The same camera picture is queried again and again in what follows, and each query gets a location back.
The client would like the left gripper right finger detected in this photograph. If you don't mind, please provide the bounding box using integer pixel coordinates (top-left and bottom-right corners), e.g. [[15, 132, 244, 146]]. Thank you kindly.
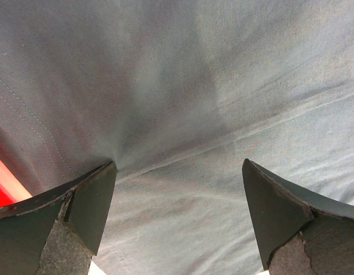
[[242, 159, 354, 274]]

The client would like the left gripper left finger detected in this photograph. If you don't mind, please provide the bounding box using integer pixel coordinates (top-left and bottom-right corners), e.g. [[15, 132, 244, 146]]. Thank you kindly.
[[0, 162, 117, 274]]

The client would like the red plastic tray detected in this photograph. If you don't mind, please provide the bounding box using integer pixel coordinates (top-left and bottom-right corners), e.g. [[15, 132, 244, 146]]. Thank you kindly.
[[0, 160, 32, 208]]

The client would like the dark blue-grey t-shirt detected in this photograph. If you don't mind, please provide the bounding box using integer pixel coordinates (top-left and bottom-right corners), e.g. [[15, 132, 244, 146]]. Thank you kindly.
[[0, 1, 354, 274]]

